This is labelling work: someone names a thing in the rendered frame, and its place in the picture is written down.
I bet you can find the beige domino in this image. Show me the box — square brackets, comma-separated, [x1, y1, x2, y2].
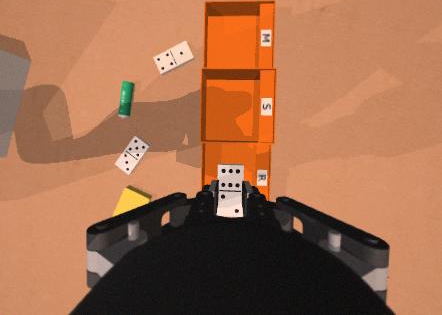
[153, 41, 195, 75]

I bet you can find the orange three-compartment bin rack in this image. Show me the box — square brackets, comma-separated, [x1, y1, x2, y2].
[200, 0, 277, 201]

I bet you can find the white domino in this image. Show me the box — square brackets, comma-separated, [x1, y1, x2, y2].
[115, 136, 151, 175]
[217, 163, 244, 217]

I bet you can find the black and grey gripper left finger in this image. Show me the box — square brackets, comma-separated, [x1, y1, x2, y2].
[86, 180, 219, 289]

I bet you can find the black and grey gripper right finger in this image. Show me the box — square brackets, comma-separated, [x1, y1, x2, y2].
[242, 181, 390, 303]

